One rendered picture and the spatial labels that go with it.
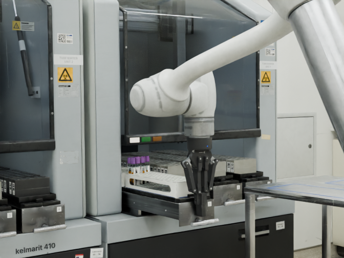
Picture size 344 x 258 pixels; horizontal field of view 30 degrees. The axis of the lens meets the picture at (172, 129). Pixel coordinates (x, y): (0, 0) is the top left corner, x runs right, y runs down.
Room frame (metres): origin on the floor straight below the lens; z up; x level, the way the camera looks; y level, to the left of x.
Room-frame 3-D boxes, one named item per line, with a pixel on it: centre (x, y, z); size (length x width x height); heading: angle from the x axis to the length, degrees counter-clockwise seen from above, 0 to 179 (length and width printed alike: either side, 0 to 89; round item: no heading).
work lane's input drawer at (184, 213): (2.18, 0.11, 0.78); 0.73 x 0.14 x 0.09; 36
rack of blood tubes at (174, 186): (2.07, 0.04, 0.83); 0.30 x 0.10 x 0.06; 36
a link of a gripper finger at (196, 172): (1.90, -0.07, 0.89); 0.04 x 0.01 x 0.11; 36
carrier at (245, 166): (2.43, -0.27, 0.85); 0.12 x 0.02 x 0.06; 125
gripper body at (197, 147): (1.91, -0.08, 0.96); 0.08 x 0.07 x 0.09; 126
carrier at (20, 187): (1.93, 0.43, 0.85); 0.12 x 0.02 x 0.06; 126
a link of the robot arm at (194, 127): (1.91, -0.08, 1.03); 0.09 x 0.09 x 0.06
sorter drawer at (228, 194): (2.53, -0.01, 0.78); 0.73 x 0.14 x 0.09; 36
